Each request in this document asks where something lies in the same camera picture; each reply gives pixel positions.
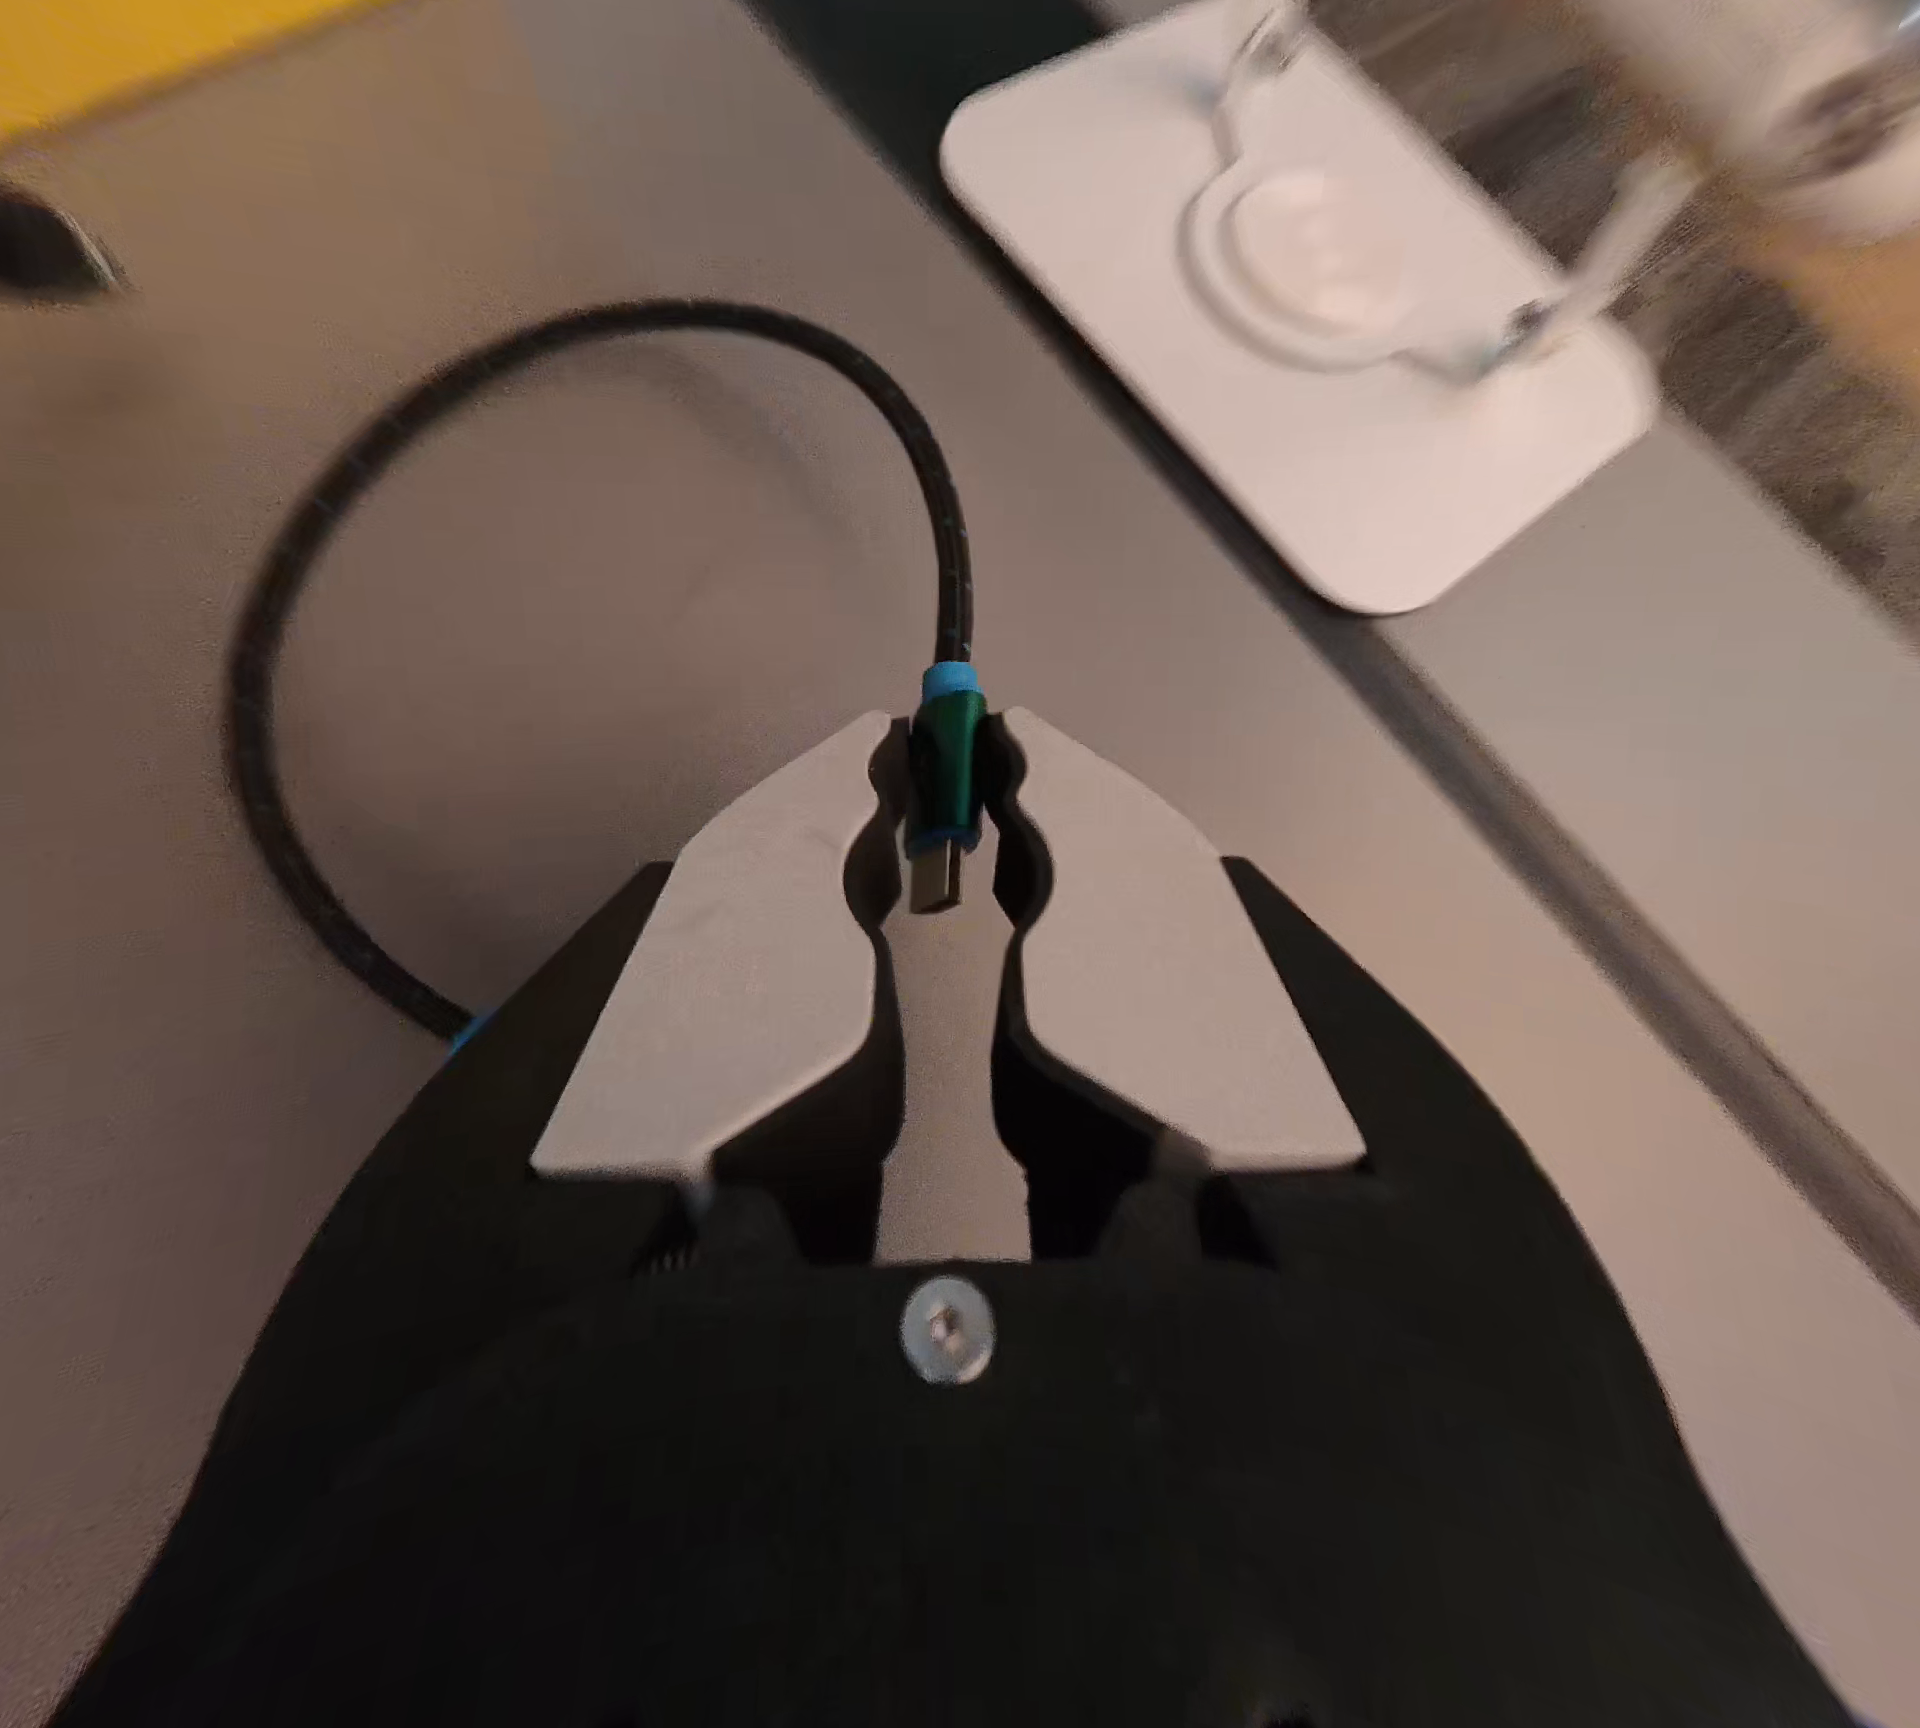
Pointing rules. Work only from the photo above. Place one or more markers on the white display stand base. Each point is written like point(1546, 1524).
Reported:
point(1110, 197)

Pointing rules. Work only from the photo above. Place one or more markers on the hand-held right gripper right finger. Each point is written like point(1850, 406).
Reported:
point(1185, 994)

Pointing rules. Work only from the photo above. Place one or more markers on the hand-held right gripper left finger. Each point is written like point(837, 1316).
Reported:
point(703, 994)

